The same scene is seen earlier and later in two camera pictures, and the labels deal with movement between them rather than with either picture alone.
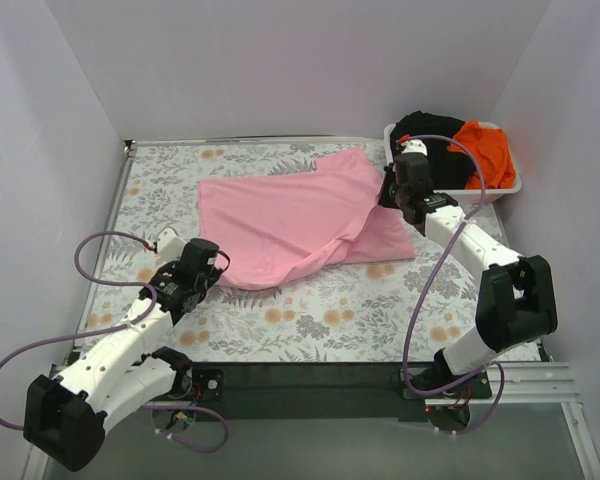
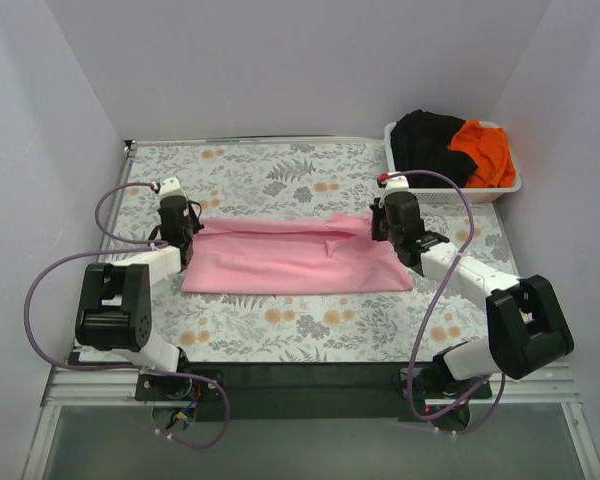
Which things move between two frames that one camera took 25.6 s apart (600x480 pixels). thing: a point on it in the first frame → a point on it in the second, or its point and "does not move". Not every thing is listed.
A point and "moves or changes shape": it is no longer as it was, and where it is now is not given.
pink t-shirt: [271, 227] moves or changes shape
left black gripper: [212, 276] → [188, 248]
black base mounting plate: [314, 391] does not move
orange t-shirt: [491, 155] does not move
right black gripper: [387, 192] → [377, 228]
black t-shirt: [448, 168] does not move
